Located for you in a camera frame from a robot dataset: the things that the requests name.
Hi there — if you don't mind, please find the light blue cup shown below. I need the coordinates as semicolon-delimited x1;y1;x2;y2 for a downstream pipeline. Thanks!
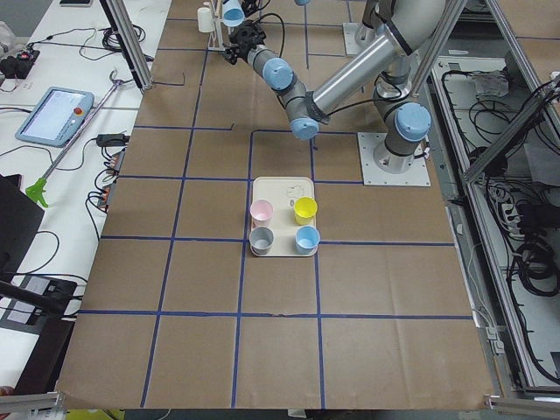
295;226;320;256
222;0;245;28

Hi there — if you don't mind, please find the green plastic tool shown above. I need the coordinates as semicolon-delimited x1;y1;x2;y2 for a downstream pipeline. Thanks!
25;178;48;208

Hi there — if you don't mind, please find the yellow cup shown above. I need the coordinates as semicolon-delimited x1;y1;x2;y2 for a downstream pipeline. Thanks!
294;197;318;226

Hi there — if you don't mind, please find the aluminium frame post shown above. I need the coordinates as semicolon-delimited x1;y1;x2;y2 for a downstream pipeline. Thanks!
100;0;153;92

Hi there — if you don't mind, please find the black power adapter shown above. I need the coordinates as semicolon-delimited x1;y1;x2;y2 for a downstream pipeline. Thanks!
95;133;130;147

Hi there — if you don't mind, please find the blue teach pendant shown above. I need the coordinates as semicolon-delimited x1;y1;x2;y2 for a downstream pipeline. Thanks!
15;87;95;147

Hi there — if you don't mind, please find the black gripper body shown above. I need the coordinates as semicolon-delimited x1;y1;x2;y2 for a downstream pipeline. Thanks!
241;0;263;12
222;19;266;65

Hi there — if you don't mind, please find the pink cup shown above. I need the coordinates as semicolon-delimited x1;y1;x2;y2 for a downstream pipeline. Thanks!
249;199;274;228

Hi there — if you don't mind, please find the black monitor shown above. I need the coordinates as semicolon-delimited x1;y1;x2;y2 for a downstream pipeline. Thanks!
1;176;44;283

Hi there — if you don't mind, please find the white green-lined cup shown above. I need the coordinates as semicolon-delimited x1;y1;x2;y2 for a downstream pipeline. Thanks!
197;7;215;33

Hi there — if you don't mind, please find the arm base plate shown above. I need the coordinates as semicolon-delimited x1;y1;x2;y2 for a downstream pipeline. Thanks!
357;132;431;187
343;23;368;56

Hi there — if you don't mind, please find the silver reacher grabber tool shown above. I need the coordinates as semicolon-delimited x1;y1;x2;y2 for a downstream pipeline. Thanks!
38;69;127;186

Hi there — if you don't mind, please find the cream plastic tray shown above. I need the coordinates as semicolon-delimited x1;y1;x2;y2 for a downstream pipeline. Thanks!
252;177;319;257

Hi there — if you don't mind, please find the white wire cup rack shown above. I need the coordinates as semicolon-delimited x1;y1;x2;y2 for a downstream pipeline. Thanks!
204;1;235;52

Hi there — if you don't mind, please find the grey cup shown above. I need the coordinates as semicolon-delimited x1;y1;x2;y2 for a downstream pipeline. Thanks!
248;227;275;256

